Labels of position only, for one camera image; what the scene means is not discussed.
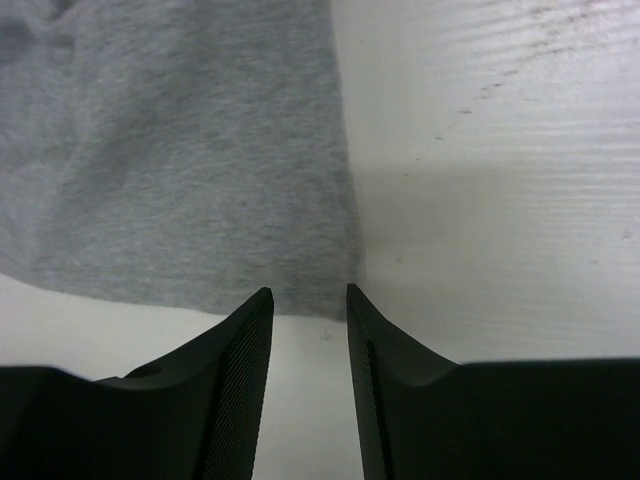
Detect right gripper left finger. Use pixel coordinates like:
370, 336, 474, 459
1, 288, 274, 479

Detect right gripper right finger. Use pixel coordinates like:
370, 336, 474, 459
346, 284, 639, 479

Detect grey tank top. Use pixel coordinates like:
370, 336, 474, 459
1, 1, 361, 320

